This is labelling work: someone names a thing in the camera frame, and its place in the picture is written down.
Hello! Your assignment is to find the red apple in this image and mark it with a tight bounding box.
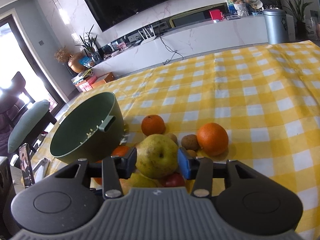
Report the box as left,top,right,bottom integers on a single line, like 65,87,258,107
160,172,185,187

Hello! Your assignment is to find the brown kiwi fruit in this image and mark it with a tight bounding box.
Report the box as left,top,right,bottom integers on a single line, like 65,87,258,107
181,134,200,151

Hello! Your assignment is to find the large orange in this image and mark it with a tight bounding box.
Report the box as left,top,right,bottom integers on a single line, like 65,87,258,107
196,122,229,156

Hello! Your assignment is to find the brown kiwi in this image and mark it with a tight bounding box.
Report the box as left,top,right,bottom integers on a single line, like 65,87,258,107
187,150,197,158
166,133,178,145

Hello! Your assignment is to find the green plastic bowl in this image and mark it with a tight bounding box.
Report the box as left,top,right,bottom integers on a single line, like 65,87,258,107
50,92,124,164

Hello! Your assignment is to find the yellow green pear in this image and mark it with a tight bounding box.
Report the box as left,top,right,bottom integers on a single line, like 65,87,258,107
136,134,178,179

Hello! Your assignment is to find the small orange mandarin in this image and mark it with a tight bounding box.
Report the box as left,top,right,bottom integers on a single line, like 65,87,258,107
141,115,166,136

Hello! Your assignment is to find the smartphone on stand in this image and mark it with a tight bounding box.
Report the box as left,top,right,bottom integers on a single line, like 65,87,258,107
18,143,35,188

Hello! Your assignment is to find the pink red box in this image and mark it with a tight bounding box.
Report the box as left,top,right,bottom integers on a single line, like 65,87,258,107
75,75,98,92

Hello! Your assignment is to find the orange cardboard box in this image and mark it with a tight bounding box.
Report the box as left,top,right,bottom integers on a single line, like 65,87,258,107
91,73,115,89

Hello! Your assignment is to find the yellow checkered tablecloth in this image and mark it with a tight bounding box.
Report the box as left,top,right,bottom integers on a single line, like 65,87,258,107
67,41,319,239

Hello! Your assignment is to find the chair with green cushion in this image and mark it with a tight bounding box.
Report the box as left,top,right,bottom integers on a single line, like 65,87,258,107
1,72,56,160

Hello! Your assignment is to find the potted green plant left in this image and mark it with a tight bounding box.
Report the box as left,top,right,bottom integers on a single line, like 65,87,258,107
78,26,101,64

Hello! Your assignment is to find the copper vase with dried flowers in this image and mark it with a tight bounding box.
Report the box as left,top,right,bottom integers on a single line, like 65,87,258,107
54,46,86,74

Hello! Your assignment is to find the white wifi router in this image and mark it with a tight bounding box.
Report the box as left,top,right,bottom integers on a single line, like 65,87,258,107
138,27,156,45

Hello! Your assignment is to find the white marble tv cabinet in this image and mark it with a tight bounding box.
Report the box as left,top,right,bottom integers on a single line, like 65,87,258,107
93,16,267,77

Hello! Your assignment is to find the red box on cabinet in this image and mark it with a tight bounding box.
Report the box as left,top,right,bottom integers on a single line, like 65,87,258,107
209,9,223,21

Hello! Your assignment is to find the silver trash can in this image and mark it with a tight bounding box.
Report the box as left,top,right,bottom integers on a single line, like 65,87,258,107
263,9,289,44

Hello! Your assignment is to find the teddy bear toy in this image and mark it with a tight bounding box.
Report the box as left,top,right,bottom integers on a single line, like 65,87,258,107
231,0,249,17

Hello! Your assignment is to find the tall potted plant right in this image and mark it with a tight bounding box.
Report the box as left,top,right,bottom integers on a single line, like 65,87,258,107
281,0,313,41

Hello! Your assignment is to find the black power cable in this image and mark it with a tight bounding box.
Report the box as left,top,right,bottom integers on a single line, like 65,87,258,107
158,35,185,66

